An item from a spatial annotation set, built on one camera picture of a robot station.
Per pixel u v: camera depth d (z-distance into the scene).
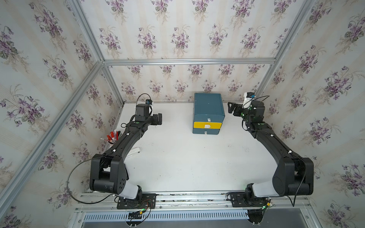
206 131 0.96
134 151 0.89
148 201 0.72
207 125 0.90
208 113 0.85
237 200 0.73
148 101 0.76
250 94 0.72
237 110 0.75
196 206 0.73
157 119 0.80
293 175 0.42
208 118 0.86
